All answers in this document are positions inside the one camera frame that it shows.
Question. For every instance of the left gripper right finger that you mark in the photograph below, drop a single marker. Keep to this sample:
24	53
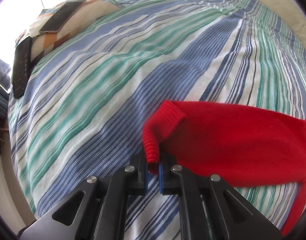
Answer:
209	207

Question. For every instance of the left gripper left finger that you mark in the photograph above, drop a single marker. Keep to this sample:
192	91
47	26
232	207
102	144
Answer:
96	208

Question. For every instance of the red knit sweater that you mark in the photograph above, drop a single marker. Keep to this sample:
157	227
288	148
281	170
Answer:
247	146

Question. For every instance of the striped blue green bedsheet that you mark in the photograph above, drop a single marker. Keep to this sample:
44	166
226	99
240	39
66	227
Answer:
87	101

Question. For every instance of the black remote control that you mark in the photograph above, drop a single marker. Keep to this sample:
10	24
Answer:
21	67

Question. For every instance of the black smartphone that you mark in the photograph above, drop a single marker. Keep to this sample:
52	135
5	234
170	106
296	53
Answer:
61	16

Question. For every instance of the checkered orange pillow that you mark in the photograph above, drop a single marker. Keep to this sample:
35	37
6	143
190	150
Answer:
86	15

